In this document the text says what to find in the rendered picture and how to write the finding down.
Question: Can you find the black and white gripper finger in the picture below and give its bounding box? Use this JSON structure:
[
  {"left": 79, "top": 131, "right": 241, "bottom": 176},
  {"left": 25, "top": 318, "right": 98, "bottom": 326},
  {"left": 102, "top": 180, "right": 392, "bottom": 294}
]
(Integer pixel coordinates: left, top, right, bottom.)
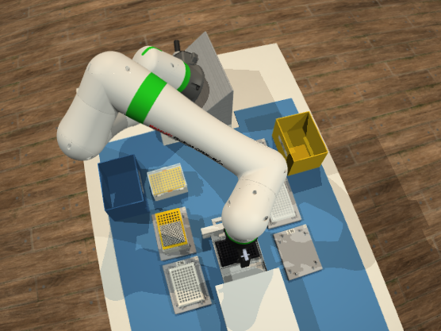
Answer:
[{"left": 236, "top": 248, "right": 251, "bottom": 268}]

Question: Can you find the dark blue open bin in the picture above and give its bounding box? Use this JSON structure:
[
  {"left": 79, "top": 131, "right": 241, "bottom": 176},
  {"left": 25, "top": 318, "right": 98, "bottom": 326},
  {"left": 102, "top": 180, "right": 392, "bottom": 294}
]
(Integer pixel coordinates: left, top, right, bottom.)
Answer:
[{"left": 98, "top": 154, "right": 150, "bottom": 221}]

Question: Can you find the blue work mat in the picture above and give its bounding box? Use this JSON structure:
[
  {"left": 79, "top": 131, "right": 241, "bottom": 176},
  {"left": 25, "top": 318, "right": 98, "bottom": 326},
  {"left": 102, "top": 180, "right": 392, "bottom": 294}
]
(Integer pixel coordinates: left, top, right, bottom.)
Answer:
[{"left": 99, "top": 98, "right": 389, "bottom": 331}]

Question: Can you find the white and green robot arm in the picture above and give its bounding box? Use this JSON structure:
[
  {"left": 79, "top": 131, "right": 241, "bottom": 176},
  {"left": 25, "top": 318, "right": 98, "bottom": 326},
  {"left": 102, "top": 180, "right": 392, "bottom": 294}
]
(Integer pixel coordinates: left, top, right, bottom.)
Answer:
[{"left": 57, "top": 40, "right": 288, "bottom": 248}]

